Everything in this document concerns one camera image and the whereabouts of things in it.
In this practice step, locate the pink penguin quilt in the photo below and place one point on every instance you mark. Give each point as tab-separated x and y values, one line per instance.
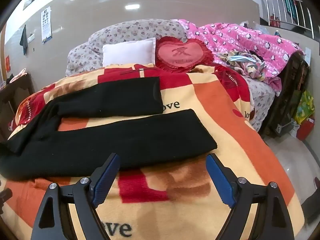
250	42

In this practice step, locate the pile of pale clothes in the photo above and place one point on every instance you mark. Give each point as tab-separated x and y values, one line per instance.
247	68

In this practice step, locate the blue face mask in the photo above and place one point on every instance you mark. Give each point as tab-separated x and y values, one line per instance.
241	59

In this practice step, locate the dark hanging cloth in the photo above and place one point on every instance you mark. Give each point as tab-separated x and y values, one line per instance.
24	40

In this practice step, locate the white pillow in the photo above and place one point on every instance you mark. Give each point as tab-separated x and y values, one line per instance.
127	52

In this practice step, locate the dark wooden sofa frame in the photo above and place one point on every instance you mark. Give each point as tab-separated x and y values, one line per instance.
292	80

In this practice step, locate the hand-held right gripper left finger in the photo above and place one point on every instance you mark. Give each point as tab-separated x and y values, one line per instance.
105	177

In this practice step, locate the white paper sheet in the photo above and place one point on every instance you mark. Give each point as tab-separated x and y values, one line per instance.
308	55

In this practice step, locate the white wall switch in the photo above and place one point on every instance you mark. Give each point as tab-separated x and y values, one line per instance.
31	38

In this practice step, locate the black pants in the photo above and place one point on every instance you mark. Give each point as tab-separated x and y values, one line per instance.
100	150

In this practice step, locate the metal stair railing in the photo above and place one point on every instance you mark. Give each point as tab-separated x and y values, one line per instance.
285	5

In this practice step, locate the red wall sticker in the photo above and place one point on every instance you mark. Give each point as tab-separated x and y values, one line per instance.
7	63

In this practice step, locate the pink cloth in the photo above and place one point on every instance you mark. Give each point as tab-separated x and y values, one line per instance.
21	73

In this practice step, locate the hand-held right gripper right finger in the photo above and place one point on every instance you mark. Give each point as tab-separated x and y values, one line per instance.
221	180

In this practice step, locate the dark wooden side table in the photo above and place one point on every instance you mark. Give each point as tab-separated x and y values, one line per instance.
15	92

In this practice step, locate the green yellow bag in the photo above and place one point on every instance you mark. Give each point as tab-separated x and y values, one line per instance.
305	107

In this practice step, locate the orange red printed blanket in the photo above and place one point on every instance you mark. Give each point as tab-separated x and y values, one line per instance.
200	105

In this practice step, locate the eye chart poster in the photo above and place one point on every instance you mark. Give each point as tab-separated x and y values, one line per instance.
46	23

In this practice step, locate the red heart cushion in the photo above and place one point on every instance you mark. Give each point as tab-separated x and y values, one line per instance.
183	53

